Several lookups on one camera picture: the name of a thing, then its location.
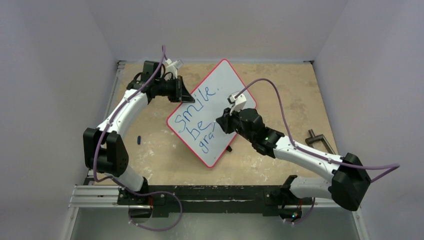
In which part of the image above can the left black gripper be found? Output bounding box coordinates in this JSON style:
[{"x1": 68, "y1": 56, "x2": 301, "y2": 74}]
[{"x1": 154, "y1": 75, "x2": 194, "y2": 103}]

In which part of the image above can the red framed whiteboard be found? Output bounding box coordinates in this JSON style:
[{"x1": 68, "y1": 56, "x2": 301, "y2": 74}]
[{"x1": 166, "y1": 59, "x2": 245, "y2": 168}]

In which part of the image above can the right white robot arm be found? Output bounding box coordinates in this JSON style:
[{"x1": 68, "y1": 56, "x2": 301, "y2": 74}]
[{"x1": 216, "y1": 108, "x2": 372, "y2": 212}]

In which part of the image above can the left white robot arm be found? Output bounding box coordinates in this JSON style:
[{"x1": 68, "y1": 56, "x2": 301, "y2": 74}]
[{"x1": 83, "y1": 59, "x2": 195, "y2": 205}]

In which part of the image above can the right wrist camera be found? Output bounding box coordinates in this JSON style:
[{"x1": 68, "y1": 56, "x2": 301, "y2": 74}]
[{"x1": 227, "y1": 92, "x2": 247, "y2": 116}]

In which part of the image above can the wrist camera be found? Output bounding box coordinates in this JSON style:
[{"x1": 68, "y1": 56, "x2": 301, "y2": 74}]
[
  {"x1": 227, "y1": 92, "x2": 247, "y2": 116},
  {"x1": 163, "y1": 58, "x2": 184, "y2": 80}
]

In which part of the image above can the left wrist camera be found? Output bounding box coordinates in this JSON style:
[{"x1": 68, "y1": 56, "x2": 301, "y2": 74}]
[{"x1": 163, "y1": 58, "x2": 184, "y2": 80}]

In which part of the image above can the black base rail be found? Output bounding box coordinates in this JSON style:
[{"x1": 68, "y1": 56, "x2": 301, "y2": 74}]
[{"x1": 117, "y1": 185, "x2": 313, "y2": 218}]

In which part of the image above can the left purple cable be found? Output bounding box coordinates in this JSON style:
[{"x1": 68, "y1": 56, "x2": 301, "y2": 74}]
[{"x1": 92, "y1": 45, "x2": 184, "y2": 233}]

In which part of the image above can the aluminium frame rail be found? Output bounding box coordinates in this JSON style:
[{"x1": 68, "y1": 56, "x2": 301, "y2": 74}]
[{"x1": 62, "y1": 60, "x2": 127, "y2": 240}]

